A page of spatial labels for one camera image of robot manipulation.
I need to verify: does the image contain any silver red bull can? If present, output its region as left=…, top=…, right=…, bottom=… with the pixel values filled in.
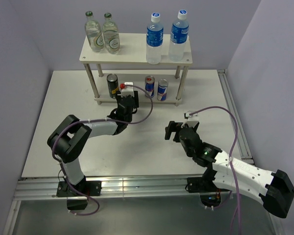
left=145, top=75, right=155, bottom=98

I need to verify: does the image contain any blue red bull can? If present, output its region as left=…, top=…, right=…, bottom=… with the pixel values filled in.
left=157, top=79, right=169, bottom=101

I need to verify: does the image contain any white two-tier shelf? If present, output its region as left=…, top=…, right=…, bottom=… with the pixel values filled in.
left=79, top=33, right=193, bottom=106

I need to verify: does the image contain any black gold can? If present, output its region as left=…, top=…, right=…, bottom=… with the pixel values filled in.
left=106, top=73, right=119, bottom=99

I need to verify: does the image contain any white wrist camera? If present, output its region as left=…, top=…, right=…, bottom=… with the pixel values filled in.
left=182, top=111, right=199, bottom=128
left=120, top=82, right=135, bottom=97

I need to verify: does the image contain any aluminium front rail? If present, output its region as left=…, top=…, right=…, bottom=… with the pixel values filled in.
left=12, top=175, right=195, bottom=201

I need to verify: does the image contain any right glass bottle green cap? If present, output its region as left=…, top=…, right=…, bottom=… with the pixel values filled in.
left=102, top=12, right=120, bottom=54

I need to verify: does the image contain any left glass bottle green cap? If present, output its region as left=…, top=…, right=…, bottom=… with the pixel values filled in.
left=84, top=11, right=104, bottom=52

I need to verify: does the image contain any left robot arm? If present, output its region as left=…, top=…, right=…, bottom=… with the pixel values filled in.
left=47, top=91, right=139, bottom=197

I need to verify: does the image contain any glass bottle green cap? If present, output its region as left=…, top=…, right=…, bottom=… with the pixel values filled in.
left=84, top=11, right=104, bottom=52
left=102, top=12, right=120, bottom=54

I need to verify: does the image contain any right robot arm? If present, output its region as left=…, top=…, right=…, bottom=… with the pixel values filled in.
left=165, top=121, right=294, bottom=218

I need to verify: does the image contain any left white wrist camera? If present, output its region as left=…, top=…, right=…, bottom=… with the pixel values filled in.
left=120, top=82, right=135, bottom=97

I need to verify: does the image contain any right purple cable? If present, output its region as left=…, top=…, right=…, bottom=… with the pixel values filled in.
left=190, top=106, right=243, bottom=235

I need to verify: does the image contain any aluminium side rail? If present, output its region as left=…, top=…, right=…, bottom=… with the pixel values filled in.
left=217, top=70, right=254, bottom=165

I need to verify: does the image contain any plastic water bottle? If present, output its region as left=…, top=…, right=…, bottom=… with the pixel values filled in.
left=146, top=12, right=164, bottom=65
left=169, top=9, right=189, bottom=62

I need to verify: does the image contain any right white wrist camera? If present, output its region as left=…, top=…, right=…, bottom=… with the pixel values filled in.
left=182, top=111, right=199, bottom=128

